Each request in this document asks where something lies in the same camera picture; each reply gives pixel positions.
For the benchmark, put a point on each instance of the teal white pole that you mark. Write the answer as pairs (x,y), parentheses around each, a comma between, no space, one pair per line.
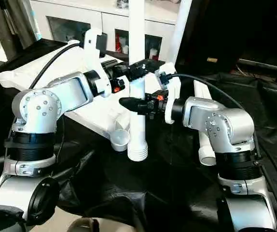
(33,19)

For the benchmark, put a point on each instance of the black low cabinet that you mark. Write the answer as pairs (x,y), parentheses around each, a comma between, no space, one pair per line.
(244,29)

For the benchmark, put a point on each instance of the white plastic table top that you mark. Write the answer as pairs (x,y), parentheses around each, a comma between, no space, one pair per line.
(85,108)

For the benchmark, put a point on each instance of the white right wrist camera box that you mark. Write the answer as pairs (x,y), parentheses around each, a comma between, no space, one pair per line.
(170,96)

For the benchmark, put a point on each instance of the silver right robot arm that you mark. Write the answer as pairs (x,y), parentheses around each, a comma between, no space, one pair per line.
(225,145)

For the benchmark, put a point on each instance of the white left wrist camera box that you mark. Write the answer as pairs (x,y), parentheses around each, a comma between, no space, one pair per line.
(94,58)

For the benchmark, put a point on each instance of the white display cabinet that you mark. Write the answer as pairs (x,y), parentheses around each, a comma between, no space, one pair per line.
(80,12)

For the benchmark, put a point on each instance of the small white cup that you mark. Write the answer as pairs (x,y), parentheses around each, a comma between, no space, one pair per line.
(153,52)

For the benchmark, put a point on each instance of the grey left robot leg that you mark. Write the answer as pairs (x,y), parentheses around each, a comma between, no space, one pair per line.
(88,226)

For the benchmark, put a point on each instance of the black work mat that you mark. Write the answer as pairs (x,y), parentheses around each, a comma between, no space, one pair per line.
(143,193)

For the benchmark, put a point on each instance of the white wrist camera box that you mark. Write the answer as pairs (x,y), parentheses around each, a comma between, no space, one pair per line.
(170,96)
(94,58)

